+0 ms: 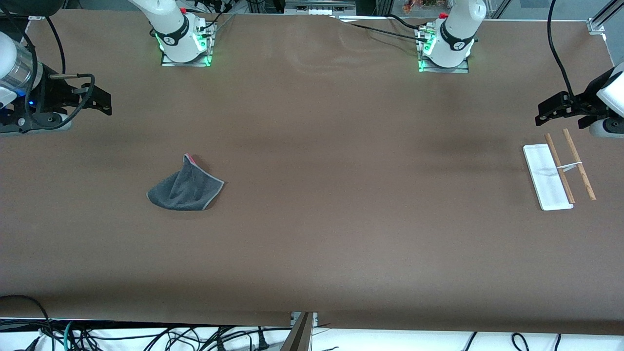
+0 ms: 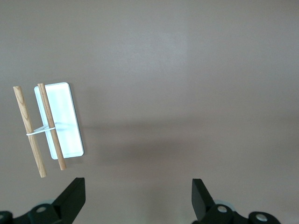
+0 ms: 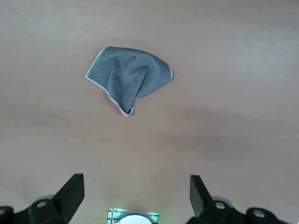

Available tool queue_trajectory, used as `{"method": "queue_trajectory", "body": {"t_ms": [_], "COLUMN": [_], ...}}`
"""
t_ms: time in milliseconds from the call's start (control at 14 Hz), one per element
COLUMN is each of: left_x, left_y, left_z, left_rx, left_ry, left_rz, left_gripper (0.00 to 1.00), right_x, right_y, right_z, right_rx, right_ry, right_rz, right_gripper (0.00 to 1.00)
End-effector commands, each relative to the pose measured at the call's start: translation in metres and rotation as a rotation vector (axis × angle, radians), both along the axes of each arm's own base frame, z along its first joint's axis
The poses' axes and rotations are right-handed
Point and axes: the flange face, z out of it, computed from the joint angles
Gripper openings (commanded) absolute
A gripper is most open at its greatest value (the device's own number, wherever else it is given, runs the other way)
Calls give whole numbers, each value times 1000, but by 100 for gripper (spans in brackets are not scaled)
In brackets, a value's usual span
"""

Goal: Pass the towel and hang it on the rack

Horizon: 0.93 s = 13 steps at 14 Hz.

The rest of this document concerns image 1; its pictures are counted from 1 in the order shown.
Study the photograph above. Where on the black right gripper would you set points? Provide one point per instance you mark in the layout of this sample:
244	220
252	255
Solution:
50	91

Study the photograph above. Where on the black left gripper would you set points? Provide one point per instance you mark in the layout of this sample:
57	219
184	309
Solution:
586	99

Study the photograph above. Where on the grey towel with pink tag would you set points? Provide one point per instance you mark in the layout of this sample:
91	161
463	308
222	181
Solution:
187	190

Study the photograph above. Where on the white rack with wooden rods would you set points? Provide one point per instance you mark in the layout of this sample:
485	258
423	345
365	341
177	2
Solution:
546	180

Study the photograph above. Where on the orange patterned object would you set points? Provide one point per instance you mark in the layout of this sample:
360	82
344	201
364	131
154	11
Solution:
419	5

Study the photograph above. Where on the grey power strip box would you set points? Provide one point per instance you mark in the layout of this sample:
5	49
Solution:
317	7

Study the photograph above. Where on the aluminium profile beam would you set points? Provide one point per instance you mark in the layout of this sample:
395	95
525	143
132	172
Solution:
300	336

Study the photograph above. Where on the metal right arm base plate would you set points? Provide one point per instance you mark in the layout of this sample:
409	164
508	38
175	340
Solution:
170	63

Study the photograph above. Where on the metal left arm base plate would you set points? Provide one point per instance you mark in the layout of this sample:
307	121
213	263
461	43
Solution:
458	69

